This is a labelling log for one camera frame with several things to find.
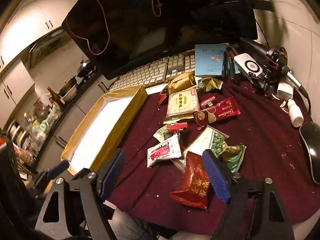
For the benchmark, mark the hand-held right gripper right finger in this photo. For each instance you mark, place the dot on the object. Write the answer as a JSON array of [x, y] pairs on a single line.
[[216, 177]]

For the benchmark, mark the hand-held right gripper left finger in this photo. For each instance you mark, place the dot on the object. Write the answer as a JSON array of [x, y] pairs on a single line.
[[111, 177]]

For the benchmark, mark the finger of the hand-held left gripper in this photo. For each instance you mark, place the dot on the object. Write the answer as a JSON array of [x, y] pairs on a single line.
[[58, 168]]

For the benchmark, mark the red jujube snack packet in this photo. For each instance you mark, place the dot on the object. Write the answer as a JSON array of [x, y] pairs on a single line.
[[192, 182]]

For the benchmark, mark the gold cardboard box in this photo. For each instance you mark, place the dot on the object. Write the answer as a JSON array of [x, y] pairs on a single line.
[[130, 112]]

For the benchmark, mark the salted egg biscuit packet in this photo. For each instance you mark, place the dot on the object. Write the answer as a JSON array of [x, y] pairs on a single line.
[[180, 105]]

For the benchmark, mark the green foil snack packet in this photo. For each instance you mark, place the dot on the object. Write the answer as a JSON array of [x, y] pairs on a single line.
[[235, 158]]

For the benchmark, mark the clear green pea packet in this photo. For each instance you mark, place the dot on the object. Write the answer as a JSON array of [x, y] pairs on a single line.
[[215, 142]]

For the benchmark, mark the small clear plastic packet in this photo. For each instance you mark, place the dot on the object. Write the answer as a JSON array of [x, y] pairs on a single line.
[[178, 164]]

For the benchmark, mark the cluttered kitchen counter goods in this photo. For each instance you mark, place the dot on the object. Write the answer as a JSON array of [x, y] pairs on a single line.
[[35, 127]]

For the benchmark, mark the person's leg in jeans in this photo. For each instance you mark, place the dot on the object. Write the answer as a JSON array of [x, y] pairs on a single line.
[[127, 222]]

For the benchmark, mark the white kitchen base cabinets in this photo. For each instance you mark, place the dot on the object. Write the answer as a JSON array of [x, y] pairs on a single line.
[[75, 115]]

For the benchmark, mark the white red-label snack packet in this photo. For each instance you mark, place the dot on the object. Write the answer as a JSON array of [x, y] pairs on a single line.
[[162, 152]]

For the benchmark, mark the dark red table cloth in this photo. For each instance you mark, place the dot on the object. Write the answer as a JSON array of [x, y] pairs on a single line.
[[262, 142]]

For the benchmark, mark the small red zigzag-edge wrapper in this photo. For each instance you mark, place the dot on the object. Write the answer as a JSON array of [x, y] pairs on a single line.
[[176, 127]]

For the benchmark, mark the large red gold-print packet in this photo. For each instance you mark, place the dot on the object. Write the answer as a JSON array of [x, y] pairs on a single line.
[[220, 111]]

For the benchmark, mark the small green pea packet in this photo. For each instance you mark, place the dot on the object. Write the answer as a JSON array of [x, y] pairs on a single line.
[[162, 132]]

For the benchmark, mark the brown glass bottle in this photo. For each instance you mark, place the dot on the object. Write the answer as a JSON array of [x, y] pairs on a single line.
[[54, 96]]

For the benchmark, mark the small red candy wrapper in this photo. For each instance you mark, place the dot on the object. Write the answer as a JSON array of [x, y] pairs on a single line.
[[208, 102]]

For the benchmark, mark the green gold foil packet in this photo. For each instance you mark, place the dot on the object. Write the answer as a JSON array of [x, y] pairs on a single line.
[[211, 85]]

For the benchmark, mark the black computer mouse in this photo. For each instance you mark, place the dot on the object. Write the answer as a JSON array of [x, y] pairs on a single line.
[[311, 150]]

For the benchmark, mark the black wok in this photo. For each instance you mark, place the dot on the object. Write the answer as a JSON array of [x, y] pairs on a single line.
[[85, 72]]

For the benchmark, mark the small white dropper bottle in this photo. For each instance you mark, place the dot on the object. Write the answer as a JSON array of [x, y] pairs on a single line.
[[295, 113]]

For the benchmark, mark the gold foil snack packet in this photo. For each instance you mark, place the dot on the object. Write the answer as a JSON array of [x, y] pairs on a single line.
[[181, 81]]

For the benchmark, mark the white grey keyboard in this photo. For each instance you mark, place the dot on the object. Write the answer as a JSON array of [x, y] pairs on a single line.
[[140, 76]]

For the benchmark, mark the white charger plug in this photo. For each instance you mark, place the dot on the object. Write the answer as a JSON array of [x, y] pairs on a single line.
[[285, 90]]

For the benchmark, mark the blue notebook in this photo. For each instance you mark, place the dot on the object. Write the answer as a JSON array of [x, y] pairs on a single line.
[[207, 60]]

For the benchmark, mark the kitchen range hood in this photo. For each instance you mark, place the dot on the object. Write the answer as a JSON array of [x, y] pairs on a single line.
[[47, 47]]

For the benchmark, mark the black pen red band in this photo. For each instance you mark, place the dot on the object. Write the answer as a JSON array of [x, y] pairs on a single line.
[[232, 53]]

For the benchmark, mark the black microphone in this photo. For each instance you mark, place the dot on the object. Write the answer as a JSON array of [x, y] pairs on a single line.
[[255, 45]]

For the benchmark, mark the black computer monitor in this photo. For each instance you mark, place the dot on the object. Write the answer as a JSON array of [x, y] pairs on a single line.
[[150, 30]]

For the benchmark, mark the black shock mount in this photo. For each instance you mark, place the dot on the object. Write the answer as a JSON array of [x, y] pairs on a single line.
[[273, 57]]

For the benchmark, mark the white kitchen wall cabinets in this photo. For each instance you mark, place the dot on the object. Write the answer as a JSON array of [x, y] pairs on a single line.
[[25, 22]]

